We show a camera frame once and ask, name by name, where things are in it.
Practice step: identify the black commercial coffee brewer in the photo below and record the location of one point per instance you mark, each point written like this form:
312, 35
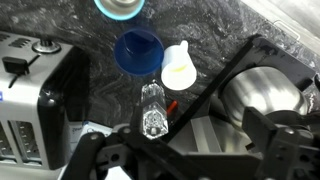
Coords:
257, 52

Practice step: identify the steel coffee carafe on brewer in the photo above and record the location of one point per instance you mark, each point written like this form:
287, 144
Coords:
264, 88

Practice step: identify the dark blue plastic cup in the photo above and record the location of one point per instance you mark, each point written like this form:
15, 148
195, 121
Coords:
138, 51

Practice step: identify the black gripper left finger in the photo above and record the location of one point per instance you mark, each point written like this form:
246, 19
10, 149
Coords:
100, 157

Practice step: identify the silver four-slot toaster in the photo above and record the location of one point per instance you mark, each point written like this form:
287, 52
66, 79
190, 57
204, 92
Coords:
44, 86

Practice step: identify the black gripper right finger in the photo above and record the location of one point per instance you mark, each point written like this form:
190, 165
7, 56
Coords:
290, 150

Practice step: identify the clear glass grinder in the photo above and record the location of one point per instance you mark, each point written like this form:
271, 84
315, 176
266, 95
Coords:
154, 115

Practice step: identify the red stir stick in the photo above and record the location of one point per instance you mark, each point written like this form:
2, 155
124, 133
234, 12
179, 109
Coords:
171, 107

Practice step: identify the white ceramic mug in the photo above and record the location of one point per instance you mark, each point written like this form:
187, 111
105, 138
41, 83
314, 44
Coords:
177, 70

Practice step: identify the teal ceramic mug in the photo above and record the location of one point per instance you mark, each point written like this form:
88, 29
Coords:
119, 9

